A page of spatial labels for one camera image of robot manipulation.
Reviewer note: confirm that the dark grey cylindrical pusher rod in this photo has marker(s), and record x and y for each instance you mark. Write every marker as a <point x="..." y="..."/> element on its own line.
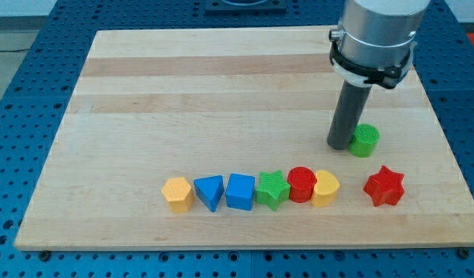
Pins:
<point x="348" y="111"/>

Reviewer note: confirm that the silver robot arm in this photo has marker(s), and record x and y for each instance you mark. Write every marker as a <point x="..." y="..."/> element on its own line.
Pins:
<point x="372" y="44"/>

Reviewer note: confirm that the green circle block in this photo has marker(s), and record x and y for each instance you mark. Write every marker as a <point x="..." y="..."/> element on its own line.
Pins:
<point x="364" y="140"/>

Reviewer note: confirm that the red star block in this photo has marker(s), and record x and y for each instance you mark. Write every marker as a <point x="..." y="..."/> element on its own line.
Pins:
<point x="385" y="187"/>

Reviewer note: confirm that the red circle block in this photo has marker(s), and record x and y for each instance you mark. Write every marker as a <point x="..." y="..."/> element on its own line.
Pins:
<point x="301" y="180"/>

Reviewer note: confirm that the green star block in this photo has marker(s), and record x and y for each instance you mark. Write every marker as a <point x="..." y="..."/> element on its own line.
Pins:
<point x="272" y="190"/>

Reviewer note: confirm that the yellow heart block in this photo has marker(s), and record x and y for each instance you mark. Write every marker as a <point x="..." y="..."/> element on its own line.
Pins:
<point x="325" y="190"/>

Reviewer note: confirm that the blue square block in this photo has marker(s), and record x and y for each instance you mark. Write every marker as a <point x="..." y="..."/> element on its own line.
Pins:
<point x="240" y="192"/>

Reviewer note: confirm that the blue triangle block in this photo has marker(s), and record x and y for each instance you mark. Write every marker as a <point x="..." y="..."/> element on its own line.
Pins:
<point x="209" y="190"/>

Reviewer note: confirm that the wooden board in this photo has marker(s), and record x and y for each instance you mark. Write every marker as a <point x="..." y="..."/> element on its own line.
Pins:
<point x="155" y="104"/>

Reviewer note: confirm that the yellow hexagon block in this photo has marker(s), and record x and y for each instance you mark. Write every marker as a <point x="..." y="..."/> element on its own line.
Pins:
<point x="179" y="194"/>

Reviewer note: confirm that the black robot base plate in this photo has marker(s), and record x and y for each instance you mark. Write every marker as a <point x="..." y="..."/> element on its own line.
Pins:
<point x="245" y="5"/>

